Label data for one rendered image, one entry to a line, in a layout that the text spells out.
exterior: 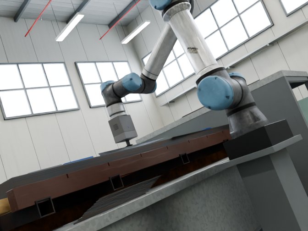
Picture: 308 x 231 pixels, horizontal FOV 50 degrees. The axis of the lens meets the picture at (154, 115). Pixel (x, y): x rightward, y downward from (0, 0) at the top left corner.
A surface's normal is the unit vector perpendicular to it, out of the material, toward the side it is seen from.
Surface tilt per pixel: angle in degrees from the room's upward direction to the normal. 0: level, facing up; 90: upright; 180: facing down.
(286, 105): 90
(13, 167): 90
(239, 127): 72
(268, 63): 90
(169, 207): 90
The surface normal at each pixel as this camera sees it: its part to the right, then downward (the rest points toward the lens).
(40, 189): 0.71, -0.37
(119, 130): -0.55, 0.06
